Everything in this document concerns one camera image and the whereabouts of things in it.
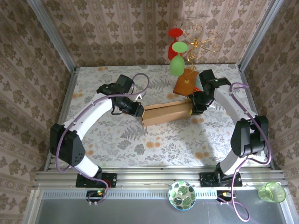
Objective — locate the brown cardboard box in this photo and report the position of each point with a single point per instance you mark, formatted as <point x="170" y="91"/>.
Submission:
<point x="163" y="114"/>

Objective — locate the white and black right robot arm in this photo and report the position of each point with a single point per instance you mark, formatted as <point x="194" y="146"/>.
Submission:
<point x="224" y="100"/>

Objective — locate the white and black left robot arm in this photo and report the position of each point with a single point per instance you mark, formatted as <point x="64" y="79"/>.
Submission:
<point x="93" y="109"/>

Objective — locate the green plastic wine glass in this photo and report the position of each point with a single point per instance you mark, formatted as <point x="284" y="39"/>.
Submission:
<point x="176" y="66"/>

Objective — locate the floral patterned table mat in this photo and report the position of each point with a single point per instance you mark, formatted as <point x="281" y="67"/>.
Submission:
<point x="163" y="151"/>

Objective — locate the red plastic wine glass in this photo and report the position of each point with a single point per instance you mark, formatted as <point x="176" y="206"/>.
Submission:
<point x="175" y="32"/>

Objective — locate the leaf pattern bowl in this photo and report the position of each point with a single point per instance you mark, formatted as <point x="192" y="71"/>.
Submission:
<point x="184" y="200"/>

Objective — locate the small black controller board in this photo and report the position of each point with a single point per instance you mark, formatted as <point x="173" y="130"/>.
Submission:
<point x="95" y="194"/>
<point x="224" y="194"/>

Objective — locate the grey metal shelf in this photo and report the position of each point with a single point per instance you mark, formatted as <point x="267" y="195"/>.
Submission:
<point x="140" y="212"/>

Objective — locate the green transparent plastic cup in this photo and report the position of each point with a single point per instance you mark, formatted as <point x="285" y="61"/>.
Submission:
<point x="272" y="192"/>

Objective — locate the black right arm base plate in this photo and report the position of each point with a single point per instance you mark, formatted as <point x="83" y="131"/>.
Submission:
<point x="205" y="179"/>

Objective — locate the long aluminium mounting rail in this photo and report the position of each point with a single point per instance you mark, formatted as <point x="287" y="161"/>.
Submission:
<point x="151" y="177"/>

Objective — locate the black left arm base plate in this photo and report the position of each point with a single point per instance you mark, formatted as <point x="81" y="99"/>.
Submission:
<point x="109" y="179"/>

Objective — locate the aluminium frame post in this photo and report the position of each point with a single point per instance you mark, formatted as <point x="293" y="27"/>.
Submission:
<point x="259" y="35"/>
<point x="56" y="39"/>

